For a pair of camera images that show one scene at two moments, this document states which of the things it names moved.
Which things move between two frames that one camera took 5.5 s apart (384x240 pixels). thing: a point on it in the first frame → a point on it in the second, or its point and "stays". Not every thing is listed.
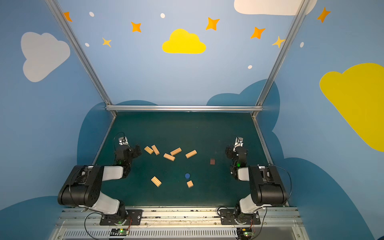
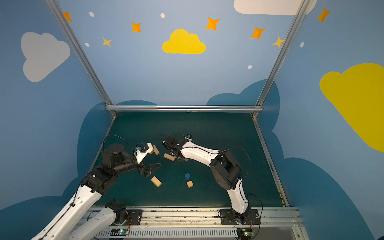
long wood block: x=155 y=150 stays
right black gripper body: x=240 y=150 → x=176 y=153
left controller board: x=119 y=232 stays
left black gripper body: x=122 y=148 → x=144 y=169
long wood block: x=169 y=157 stays
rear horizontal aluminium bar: x=155 y=108 stays
